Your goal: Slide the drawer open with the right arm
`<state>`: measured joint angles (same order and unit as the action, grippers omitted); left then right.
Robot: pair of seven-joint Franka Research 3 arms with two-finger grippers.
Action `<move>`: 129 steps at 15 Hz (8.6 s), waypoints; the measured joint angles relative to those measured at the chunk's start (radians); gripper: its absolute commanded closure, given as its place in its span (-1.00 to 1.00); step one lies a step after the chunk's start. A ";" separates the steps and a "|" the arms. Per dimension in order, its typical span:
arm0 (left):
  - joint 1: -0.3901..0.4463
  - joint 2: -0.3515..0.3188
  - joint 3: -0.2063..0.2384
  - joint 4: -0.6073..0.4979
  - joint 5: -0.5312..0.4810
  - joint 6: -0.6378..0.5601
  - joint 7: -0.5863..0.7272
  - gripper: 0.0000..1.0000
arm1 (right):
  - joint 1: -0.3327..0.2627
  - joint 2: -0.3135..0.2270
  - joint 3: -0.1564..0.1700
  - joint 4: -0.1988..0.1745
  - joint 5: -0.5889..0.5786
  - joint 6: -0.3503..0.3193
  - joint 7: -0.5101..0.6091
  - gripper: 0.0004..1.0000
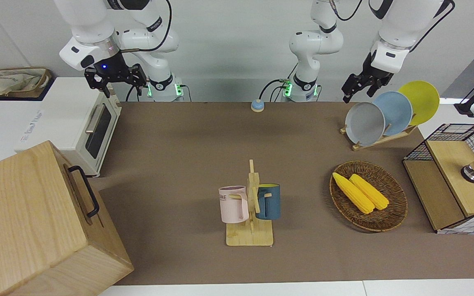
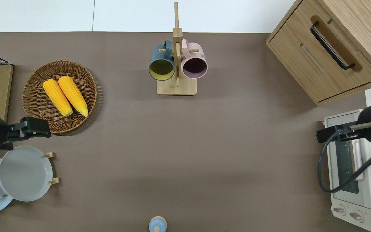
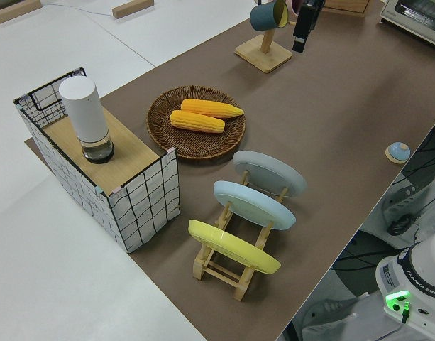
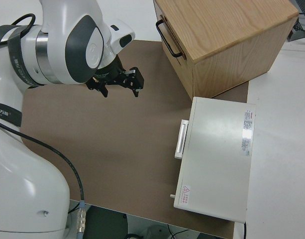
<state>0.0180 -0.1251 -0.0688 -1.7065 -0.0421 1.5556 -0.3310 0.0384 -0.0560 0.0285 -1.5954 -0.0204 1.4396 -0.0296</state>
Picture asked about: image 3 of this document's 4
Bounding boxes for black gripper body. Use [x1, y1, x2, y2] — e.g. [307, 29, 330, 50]
[293, 0, 326, 40]

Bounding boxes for wooden drawer cabinet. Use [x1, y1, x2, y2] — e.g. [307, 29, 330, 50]
[323, 0, 371, 18]

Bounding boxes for wooden mug tree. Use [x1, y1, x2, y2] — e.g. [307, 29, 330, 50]
[234, 0, 294, 74]

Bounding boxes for dark blue mug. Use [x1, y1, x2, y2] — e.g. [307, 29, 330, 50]
[249, 0, 290, 33]

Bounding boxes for brown table mat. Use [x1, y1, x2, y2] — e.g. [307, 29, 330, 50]
[23, 0, 435, 341]

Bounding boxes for yellow corn cob pointed tip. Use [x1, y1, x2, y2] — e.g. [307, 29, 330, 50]
[180, 99, 246, 119]

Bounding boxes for white toaster oven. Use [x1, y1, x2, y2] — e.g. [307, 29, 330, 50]
[378, 0, 435, 49]

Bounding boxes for yellow corn cob blunt tip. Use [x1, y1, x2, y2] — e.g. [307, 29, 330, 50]
[170, 109, 226, 134]

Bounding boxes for grey plate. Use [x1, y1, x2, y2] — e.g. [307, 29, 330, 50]
[233, 150, 307, 199]

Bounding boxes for blue service bell wooden base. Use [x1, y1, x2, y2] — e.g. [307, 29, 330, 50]
[385, 141, 412, 164]

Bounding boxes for round brown wicker basket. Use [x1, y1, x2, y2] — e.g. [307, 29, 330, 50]
[146, 85, 247, 161]

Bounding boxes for light blue plate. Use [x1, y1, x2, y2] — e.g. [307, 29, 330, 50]
[212, 180, 297, 232]

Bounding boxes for wooden block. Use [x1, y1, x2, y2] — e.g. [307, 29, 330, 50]
[0, 6, 29, 25]
[111, 0, 155, 19]

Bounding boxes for white power strip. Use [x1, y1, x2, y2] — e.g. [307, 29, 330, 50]
[382, 177, 435, 223]

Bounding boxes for yellow plate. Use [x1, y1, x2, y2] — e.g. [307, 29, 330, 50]
[187, 219, 282, 275]

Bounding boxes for white cylindrical grinder glass base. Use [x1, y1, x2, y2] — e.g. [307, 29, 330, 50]
[58, 76, 116, 164]

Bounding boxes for wooden plate rack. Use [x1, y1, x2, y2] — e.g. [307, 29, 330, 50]
[192, 169, 289, 292]

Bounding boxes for black wire shelf wooden boards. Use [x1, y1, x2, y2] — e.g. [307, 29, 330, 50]
[13, 67, 181, 254]

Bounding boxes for black base power cable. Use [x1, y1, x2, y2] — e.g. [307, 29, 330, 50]
[399, 300, 414, 325]

